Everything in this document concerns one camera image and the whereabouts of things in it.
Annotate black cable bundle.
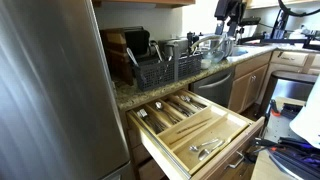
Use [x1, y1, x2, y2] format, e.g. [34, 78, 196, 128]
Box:
[246, 136, 320, 180]

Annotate wooden lower cabinet doors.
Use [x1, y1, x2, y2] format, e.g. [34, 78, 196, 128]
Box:
[228, 52, 271, 113]

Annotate glass mixing bowl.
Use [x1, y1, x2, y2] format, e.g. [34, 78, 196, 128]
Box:
[191, 34, 234, 63]

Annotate small white ramekin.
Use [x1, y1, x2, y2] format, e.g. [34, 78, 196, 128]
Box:
[201, 59, 211, 70]

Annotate black camera tripod stand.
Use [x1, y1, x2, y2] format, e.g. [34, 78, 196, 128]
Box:
[238, 0, 320, 51]

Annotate knives bundle in drawer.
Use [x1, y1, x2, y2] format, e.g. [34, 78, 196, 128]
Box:
[166, 100, 194, 117]

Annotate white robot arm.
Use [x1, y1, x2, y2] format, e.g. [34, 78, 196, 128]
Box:
[214, 0, 247, 37]

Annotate wooden cutting boards stack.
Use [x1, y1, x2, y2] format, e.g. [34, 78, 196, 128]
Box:
[100, 26, 150, 86]

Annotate silver spoon from holder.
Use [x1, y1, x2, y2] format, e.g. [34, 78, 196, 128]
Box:
[153, 43, 163, 63]

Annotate wooden chopstick upper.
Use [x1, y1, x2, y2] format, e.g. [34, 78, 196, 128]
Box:
[176, 117, 212, 134]

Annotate small silver spoon front compartment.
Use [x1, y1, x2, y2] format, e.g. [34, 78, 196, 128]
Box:
[189, 139, 218, 152]

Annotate forks bundle in drawer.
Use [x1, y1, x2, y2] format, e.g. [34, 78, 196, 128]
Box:
[137, 109, 166, 134]

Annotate wooden chopstick lower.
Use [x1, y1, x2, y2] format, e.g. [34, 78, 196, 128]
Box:
[169, 123, 207, 145]

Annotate dark grey utensil holder basket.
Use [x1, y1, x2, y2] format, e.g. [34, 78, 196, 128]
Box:
[133, 43, 202, 91]

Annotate open wooden cutlery drawer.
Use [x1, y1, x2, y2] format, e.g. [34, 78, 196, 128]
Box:
[125, 88, 266, 180]

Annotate wooden cutlery tray organizer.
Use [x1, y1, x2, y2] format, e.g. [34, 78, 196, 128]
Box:
[129, 89, 251, 175]

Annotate metal drawer handle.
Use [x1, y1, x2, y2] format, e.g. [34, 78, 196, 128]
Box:
[227, 151, 245, 169]

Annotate silver spoon in drawer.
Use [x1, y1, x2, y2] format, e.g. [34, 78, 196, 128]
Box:
[155, 101, 179, 124]

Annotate stainless dishwasher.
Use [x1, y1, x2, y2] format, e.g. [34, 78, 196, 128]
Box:
[189, 67, 234, 107]

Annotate stainless steel refrigerator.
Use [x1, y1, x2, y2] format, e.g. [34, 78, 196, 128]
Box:
[0, 0, 134, 180]

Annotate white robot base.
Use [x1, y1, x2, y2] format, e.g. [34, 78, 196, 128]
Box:
[289, 76, 320, 149]

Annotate wooden chopstick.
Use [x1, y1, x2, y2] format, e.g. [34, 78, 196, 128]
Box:
[176, 117, 212, 134]
[169, 123, 207, 145]

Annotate spoon left in holder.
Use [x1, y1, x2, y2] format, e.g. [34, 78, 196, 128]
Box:
[126, 47, 139, 68]

